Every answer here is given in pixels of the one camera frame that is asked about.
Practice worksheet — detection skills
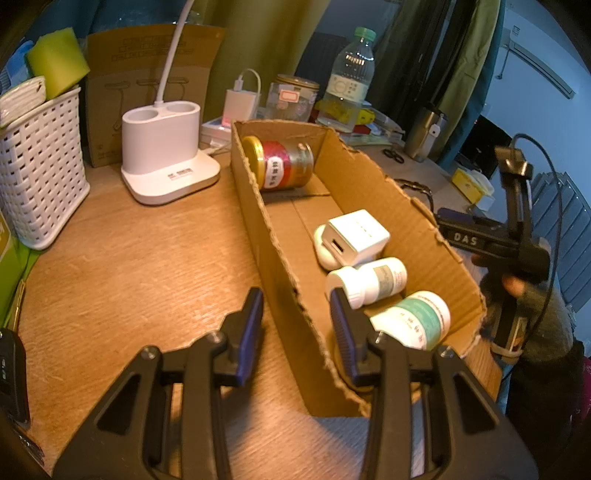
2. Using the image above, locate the white desk lamp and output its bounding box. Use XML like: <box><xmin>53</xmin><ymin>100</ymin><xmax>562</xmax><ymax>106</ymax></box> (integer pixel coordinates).
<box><xmin>121</xmin><ymin>0</ymin><xmax>221</xmax><ymax>206</ymax></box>

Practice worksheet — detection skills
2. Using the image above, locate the white air conditioner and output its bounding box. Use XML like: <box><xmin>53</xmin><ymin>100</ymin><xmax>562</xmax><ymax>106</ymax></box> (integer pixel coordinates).
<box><xmin>508</xmin><ymin>28</ymin><xmax>578</xmax><ymax>97</ymax></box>

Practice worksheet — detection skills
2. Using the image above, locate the person's right hand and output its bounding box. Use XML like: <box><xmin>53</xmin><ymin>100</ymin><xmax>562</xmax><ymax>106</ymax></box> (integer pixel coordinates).
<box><xmin>471</xmin><ymin>254</ymin><xmax>555</xmax><ymax>342</ymax></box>

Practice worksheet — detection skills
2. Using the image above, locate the stainless steel tumbler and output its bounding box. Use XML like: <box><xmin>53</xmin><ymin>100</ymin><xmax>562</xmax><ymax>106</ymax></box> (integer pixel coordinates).
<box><xmin>405</xmin><ymin>107</ymin><xmax>448</xmax><ymax>162</ymax></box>

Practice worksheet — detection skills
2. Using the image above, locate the clear labelled plastic jar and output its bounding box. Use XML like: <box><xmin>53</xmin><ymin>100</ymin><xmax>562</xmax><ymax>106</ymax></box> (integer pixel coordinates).
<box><xmin>267</xmin><ymin>83</ymin><xmax>319</xmax><ymax>124</ymax></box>

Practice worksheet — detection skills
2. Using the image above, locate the dark ribbed radiator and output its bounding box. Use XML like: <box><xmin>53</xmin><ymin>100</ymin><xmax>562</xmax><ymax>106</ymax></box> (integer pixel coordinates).
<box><xmin>531</xmin><ymin>171</ymin><xmax>591</xmax><ymax>310</ymax></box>

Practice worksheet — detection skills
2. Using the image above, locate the yellow tissue box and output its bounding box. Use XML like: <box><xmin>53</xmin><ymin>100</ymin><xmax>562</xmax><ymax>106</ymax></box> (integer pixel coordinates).
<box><xmin>451</xmin><ymin>167</ymin><xmax>495</xmax><ymax>206</ymax></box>

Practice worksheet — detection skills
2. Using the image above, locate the green label white pill bottle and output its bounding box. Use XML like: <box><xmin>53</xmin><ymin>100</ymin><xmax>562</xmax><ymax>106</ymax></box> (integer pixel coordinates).
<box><xmin>369</xmin><ymin>291</ymin><xmax>451</xmax><ymax>352</ymax></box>

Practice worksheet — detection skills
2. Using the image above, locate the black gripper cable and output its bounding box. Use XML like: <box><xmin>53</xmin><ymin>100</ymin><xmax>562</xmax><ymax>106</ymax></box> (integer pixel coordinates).
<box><xmin>510</xmin><ymin>133</ymin><xmax>565</xmax><ymax>333</ymax></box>

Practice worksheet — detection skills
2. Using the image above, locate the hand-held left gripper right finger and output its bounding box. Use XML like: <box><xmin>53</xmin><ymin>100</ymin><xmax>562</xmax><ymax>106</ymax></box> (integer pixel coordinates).
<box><xmin>329</xmin><ymin>286</ymin><xmax>539</xmax><ymax>480</ymax></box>

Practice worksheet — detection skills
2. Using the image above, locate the white woven plastic basket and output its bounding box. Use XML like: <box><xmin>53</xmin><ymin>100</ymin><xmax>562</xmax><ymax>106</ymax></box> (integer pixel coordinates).
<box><xmin>0</xmin><ymin>87</ymin><xmax>90</xmax><ymax>250</ymax></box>

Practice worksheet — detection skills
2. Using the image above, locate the yellow wet wipes pack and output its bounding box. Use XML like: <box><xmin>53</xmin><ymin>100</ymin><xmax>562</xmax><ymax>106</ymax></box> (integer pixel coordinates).
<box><xmin>316</xmin><ymin>99</ymin><xmax>376</xmax><ymax>125</ymax></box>

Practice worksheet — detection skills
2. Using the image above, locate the white flat device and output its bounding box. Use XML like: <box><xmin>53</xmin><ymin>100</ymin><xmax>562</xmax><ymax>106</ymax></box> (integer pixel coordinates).
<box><xmin>201</xmin><ymin>117</ymin><xmax>234</xmax><ymax>148</ymax></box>

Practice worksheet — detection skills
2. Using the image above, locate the white charging cable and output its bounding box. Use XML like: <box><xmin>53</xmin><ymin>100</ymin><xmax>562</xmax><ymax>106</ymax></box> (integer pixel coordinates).
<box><xmin>233</xmin><ymin>69</ymin><xmax>262</xmax><ymax>94</ymax></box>

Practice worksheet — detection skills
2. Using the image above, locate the red tin can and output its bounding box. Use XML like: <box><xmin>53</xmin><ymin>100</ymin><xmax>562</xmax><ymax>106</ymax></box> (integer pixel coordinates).
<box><xmin>241</xmin><ymin>135</ymin><xmax>315</xmax><ymax>191</ymax></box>

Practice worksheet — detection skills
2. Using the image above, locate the brown cardboard box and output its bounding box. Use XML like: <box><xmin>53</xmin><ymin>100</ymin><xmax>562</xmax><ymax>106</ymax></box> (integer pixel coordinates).
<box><xmin>230</xmin><ymin>119</ymin><xmax>488</xmax><ymax>418</ymax></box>

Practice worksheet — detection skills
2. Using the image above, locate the blue white packet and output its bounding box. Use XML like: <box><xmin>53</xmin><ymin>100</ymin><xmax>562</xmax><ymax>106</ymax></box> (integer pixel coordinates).
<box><xmin>0</xmin><ymin>39</ymin><xmax>35</xmax><ymax>93</ymax></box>

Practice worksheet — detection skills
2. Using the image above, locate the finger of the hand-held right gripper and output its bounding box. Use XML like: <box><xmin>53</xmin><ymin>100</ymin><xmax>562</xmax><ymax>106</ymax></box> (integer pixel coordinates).
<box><xmin>435</xmin><ymin>208</ymin><xmax>476</xmax><ymax>232</ymax></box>

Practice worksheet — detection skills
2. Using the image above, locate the glass jar with gold lid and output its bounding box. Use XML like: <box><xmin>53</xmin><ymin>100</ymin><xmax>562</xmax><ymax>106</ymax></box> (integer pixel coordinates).
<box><xmin>276</xmin><ymin>74</ymin><xmax>320</xmax><ymax>93</ymax></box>

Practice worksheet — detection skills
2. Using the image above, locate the black monitor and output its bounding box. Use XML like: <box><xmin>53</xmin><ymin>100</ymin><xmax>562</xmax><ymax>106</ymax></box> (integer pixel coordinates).
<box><xmin>457</xmin><ymin>114</ymin><xmax>513</xmax><ymax>178</ymax></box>

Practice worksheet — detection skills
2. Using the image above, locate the person's right forearm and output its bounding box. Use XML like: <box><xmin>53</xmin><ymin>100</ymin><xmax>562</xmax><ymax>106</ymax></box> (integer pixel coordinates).
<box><xmin>522</xmin><ymin>295</ymin><xmax>578</xmax><ymax>370</ymax></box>

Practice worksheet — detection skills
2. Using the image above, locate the person's dark clothing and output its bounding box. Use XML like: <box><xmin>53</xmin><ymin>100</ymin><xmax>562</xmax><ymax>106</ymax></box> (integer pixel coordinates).
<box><xmin>505</xmin><ymin>342</ymin><xmax>591</xmax><ymax>462</ymax></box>

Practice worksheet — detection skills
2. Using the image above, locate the black car key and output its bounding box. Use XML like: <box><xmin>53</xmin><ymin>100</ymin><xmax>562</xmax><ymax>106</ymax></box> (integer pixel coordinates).
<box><xmin>0</xmin><ymin>327</ymin><xmax>31</xmax><ymax>428</ymax></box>

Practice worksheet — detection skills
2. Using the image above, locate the white power bank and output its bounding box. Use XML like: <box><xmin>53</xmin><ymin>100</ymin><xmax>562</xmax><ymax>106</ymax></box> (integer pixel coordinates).
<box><xmin>225</xmin><ymin>89</ymin><xmax>260</xmax><ymax>121</ymax></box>

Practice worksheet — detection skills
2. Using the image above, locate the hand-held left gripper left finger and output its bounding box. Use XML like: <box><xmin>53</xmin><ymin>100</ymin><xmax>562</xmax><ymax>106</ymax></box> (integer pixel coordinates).
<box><xmin>53</xmin><ymin>287</ymin><xmax>265</xmax><ymax>480</ymax></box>

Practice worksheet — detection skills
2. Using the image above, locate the plain white pill bottle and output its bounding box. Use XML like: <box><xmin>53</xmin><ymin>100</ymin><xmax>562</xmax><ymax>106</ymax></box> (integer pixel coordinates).
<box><xmin>324</xmin><ymin>257</ymin><xmax>408</xmax><ymax>309</ymax></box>

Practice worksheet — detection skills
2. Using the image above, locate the white earbud case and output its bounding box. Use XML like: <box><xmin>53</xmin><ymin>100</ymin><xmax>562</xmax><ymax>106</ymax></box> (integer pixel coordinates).
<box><xmin>313</xmin><ymin>224</ymin><xmax>343</xmax><ymax>271</ymax></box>

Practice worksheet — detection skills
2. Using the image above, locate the stack of papers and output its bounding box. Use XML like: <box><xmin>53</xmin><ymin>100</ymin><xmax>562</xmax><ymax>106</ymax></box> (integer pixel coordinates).
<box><xmin>351</xmin><ymin>111</ymin><xmax>408</xmax><ymax>148</ymax></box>

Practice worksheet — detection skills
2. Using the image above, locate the flat brown cardboard package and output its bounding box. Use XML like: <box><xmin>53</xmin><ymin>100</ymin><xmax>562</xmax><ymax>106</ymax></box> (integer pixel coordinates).
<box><xmin>85</xmin><ymin>23</ymin><xmax>227</xmax><ymax>168</ymax></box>

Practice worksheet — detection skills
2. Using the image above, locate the white charger adapter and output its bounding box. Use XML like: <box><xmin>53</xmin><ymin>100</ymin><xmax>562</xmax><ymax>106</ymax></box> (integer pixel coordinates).
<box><xmin>323</xmin><ymin>210</ymin><xmax>391</xmax><ymax>267</ymax></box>

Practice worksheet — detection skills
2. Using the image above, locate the yellow-green sponge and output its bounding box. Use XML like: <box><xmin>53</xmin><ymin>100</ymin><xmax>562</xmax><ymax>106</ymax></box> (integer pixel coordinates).
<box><xmin>25</xmin><ymin>27</ymin><xmax>90</xmax><ymax>100</ymax></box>

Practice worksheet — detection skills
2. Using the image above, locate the yellow curtain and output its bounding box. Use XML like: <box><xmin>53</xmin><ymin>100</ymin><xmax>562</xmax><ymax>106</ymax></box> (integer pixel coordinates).
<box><xmin>434</xmin><ymin>0</ymin><xmax>502</xmax><ymax>153</ymax></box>
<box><xmin>203</xmin><ymin>0</ymin><xmax>331</xmax><ymax>121</ymax></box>

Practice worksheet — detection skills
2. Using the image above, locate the clear plastic water bottle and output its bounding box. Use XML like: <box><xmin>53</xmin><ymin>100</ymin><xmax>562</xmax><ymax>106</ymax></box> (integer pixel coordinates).
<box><xmin>322</xmin><ymin>27</ymin><xmax>376</xmax><ymax>130</ymax></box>

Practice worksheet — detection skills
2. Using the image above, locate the green plastic bag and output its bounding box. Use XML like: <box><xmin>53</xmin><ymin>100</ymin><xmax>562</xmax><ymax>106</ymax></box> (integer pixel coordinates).
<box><xmin>0</xmin><ymin>208</ymin><xmax>42</xmax><ymax>324</ymax></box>

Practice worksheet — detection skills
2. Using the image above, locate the white folded cloth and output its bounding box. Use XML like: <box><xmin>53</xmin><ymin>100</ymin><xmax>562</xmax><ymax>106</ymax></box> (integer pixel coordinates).
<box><xmin>0</xmin><ymin>76</ymin><xmax>47</xmax><ymax>127</ymax></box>

